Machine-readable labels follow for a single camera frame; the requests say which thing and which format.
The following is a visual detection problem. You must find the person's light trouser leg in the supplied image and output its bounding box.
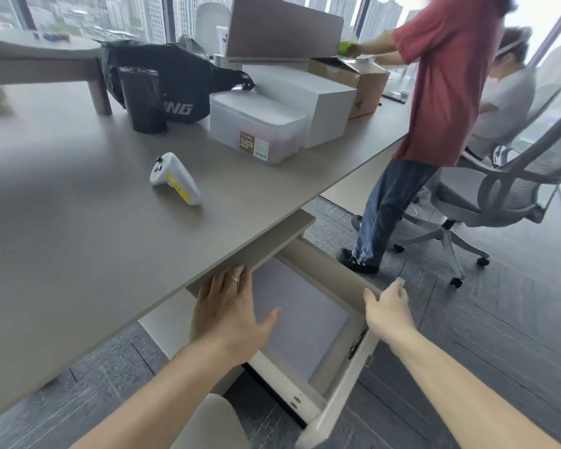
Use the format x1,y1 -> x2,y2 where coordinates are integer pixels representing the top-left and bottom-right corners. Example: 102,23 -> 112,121
170,393 -> 253,449

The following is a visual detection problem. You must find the person's left hand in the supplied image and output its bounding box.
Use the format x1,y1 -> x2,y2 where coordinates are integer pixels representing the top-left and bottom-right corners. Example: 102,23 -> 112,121
188,264 -> 283,366

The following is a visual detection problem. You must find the black flat device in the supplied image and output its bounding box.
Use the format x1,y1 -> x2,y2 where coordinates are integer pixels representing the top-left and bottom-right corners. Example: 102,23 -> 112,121
381,89 -> 413,105

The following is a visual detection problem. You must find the black fabric bag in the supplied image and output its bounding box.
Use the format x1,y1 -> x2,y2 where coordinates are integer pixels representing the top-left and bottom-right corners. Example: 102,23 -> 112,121
100,39 -> 256,125

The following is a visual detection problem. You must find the person's left forearm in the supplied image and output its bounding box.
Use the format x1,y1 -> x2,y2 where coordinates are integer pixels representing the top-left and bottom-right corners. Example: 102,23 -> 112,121
70,340 -> 246,449

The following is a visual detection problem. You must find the stack of white paper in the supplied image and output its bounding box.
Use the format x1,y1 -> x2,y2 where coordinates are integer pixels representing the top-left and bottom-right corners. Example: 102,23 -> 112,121
249,257 -> 350,382

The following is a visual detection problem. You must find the translucent plastic storage box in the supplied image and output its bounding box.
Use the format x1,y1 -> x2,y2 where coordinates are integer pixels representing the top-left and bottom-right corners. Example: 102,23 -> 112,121
209,90 -> 309,166

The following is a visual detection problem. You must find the dark window frame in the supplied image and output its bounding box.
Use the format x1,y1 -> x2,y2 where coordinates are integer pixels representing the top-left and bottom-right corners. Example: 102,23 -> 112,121
23,0 -> 561,67

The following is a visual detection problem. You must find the light grey drawer black handle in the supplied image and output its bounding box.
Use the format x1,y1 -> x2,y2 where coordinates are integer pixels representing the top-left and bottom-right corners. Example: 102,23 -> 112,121
185,237 -> 406,449

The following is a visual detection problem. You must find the brown cardboard box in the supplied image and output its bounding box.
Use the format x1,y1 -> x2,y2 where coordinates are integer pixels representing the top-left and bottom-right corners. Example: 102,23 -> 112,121
306,56 -> 391,120

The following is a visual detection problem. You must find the person's right forearm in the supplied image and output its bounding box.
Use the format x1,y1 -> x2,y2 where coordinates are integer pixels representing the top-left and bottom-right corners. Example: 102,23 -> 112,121
386,329 -> 561,449

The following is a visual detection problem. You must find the large white box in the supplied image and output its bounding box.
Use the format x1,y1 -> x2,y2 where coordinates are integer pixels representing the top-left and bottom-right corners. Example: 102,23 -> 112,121
241,64 -> 358,150

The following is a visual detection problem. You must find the white controller yellow label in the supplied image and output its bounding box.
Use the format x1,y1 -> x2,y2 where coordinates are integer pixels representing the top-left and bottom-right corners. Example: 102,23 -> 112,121
150,152 -> 203,207

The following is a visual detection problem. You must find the brown desk divider panel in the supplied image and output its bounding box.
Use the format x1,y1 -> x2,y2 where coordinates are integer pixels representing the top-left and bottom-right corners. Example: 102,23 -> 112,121
224,0 -> 345,62

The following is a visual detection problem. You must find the brown desk shelf riser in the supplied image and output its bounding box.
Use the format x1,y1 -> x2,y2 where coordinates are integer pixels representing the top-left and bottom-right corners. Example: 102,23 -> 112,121
0,34 -> 113,115

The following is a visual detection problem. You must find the person's right hand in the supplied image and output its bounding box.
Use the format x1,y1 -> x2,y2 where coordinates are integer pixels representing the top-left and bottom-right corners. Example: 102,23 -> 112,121
362,279 -> 420,347

